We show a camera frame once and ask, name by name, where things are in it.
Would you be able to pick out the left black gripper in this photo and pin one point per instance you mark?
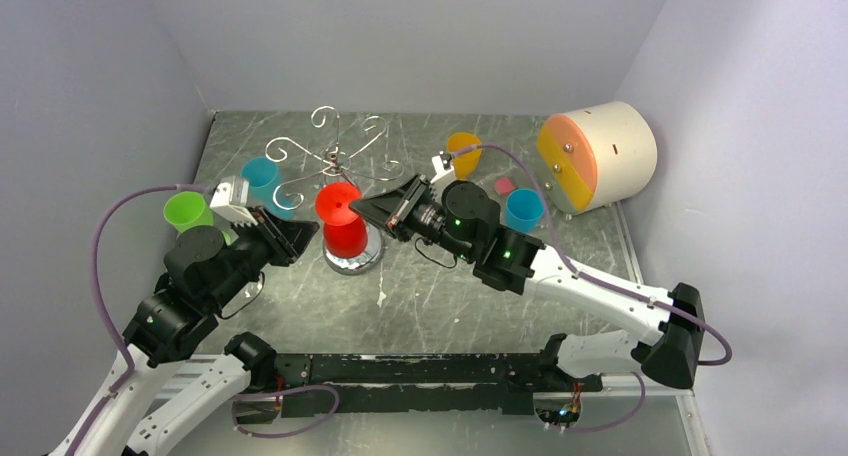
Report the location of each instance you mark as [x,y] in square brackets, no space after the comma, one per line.
[287,238]

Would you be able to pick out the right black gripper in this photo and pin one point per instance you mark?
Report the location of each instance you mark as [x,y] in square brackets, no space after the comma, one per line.
[394,209]

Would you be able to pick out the red plastic wine glass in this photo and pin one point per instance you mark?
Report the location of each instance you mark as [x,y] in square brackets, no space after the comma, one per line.
[344,231]

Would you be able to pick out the blue plastic wine glass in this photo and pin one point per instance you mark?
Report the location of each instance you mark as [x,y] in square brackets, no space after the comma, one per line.
[523,211]
[264,178]

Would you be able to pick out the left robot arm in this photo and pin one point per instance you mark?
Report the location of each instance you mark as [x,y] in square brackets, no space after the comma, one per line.
[203,274]

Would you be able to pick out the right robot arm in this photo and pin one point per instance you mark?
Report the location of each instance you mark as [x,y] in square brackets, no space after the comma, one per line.
[657,331]

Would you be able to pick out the chrome wine glass rack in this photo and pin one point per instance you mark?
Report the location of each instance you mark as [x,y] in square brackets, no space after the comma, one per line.
[337,164]

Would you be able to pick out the orange plastic wine glass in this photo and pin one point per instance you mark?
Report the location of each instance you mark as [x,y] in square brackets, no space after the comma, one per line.
[466,160]

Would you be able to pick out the green plastic wine glass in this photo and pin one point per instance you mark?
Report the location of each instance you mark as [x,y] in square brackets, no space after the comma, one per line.
[186,210]

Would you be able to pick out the pink small block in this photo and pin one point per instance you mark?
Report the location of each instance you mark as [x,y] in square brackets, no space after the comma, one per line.
[503,187]

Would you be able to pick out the cream cylinder with orange face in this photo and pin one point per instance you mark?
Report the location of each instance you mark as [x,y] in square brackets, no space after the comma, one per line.
[592,157]

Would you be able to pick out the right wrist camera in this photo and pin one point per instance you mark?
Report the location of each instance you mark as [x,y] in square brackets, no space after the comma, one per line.
[443,168]

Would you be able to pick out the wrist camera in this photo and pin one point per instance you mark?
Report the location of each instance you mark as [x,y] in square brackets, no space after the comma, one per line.
[443,168]
[230,201]

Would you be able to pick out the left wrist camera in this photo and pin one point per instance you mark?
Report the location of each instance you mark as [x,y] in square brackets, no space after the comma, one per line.
[230,201]

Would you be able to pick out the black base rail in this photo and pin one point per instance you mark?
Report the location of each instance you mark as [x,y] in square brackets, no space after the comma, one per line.
[358,383]

